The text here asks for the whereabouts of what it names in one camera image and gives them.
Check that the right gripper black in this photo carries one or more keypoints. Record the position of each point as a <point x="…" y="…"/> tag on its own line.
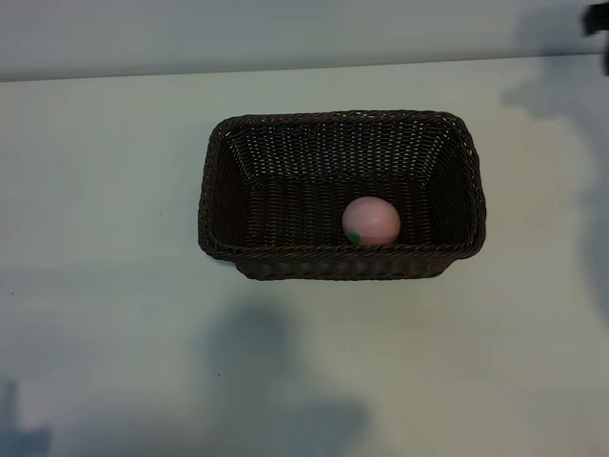
<point x="599" y="19"/>

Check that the pink peach with green leaf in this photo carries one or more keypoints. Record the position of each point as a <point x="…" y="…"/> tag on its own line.
<point x="373" y="219"/>

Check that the dark brown wicker basket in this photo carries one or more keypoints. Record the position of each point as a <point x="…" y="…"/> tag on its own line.
<point x="285" y="214"/>

